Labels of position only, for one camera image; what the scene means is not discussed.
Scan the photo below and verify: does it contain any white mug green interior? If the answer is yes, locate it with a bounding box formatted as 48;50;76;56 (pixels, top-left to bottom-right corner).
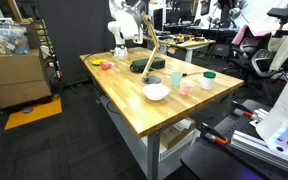
201;71;217;91

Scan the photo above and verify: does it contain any white bowl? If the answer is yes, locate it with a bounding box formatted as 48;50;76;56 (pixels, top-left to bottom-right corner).
141;83;171;102

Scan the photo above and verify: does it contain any pink plastic mug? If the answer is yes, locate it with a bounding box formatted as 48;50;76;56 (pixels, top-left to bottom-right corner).
179;80;194;96

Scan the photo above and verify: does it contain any wooden desk lamp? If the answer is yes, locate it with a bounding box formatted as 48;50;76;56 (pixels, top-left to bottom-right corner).
139;11;162;85

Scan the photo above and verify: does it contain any dark green zipper case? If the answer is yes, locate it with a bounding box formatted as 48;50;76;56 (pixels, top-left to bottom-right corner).
129;57;167;74

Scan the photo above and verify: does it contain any teal translucent cup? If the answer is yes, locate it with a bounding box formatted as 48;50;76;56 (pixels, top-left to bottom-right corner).
170;71;184;88

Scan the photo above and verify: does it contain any yellow plate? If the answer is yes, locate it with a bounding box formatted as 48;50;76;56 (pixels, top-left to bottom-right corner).
91;58;110;66

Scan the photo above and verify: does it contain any cardboard box under table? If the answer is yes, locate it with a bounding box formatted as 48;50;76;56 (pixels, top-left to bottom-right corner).
159;117;197;150

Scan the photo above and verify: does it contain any cluttered wooden background desk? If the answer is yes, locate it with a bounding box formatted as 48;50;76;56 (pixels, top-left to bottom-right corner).
143;33;217;64

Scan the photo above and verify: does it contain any black computer monitor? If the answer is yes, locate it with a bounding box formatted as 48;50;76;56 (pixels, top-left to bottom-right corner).
152;8;165;33

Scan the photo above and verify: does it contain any black orange clamp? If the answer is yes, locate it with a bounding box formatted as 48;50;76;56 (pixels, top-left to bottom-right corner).
231;100;257;118
198;122;229;146

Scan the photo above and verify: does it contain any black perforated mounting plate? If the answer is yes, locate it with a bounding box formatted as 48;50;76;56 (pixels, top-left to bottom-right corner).
180;99;288;180

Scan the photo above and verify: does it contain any pink cloth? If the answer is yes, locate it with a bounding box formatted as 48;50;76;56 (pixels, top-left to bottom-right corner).
231;24;272;47

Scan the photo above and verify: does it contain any orange floor mat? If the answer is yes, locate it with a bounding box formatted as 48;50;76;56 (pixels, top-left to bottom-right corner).
3;96;63;131

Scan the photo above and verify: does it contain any black mesh office chair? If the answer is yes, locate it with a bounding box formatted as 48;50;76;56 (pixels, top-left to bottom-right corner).
222;24;275;98

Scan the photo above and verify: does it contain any grey mesh office chair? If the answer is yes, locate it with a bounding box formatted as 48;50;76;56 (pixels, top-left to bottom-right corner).
250;49;288;81

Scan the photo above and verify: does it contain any large brown cardboard box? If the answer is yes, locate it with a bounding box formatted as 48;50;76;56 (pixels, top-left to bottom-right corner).
0;49;53;109

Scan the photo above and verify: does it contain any cream jacket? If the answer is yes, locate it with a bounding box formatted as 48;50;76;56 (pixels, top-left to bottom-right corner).
268;34;288;72

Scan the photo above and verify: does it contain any white curved plastic cover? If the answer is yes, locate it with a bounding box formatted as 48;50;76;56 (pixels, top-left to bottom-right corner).
255;59;288;164

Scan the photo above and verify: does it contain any clear plastic storage bin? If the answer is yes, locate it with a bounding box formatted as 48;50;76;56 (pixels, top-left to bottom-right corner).
0;23;30;56

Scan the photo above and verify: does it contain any grey lamp cable with switch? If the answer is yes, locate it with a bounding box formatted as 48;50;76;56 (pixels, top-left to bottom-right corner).
150;68;205;78

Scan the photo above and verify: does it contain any grey metal table frame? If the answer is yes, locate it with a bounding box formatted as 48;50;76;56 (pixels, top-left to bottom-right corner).
98;93;235;180

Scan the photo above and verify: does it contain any aluminium extrusion rail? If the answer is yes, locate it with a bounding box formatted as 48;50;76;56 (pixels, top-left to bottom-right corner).
249;108;269;124
229;129;288;178

